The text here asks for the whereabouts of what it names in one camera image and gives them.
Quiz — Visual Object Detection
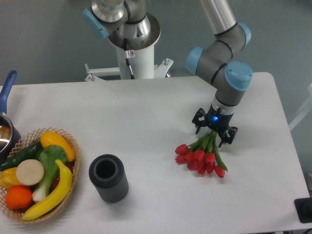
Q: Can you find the woven wicker basket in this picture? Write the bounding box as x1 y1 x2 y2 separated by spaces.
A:
0 127 80 224

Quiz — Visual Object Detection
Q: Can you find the beige round disc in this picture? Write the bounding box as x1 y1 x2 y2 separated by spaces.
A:
16 159 44 186

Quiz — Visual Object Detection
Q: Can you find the black cable on pedestal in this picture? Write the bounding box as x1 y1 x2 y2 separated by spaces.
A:
123 38 136 80

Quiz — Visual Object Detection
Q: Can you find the green cucumber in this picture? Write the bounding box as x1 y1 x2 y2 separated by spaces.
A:
0 141 43 172

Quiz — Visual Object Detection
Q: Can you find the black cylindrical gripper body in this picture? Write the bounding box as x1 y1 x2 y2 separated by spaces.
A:
204 107 233 133

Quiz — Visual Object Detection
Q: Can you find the yellow banana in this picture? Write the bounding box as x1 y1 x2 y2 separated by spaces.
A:
22 159 73 221

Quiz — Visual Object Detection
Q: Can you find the red tulip bouquet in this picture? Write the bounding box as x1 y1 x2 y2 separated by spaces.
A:
175 131 228 178

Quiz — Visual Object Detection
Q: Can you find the white table clamp bracket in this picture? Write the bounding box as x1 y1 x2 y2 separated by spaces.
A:
85 58 174 81

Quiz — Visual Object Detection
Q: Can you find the red vegetable in basket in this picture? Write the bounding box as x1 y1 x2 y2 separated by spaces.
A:
50 162 74 192

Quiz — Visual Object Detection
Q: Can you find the yellow bell pepper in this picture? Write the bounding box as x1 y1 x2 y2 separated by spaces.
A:
0 167 23 190

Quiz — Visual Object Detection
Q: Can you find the orange fruit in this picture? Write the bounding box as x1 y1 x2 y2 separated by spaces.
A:
5 186 33 210

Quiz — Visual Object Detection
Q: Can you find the dark grey ribbed vase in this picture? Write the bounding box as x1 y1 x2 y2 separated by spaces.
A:
88 154 129 203

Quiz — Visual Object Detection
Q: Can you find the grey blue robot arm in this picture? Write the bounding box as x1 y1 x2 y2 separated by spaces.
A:
82 0 253 144

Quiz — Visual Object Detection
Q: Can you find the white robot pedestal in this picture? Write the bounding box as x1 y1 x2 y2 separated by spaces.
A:
108 13 161 68

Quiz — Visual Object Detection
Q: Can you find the green bok choy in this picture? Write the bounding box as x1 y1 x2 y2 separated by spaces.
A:
32 145 67 203

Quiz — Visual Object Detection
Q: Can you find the blue handled saucepan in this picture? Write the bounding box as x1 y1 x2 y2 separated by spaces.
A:
0 70 20 164

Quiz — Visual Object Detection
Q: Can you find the black device at edge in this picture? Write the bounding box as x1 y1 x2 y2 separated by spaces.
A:
294 197 312 223

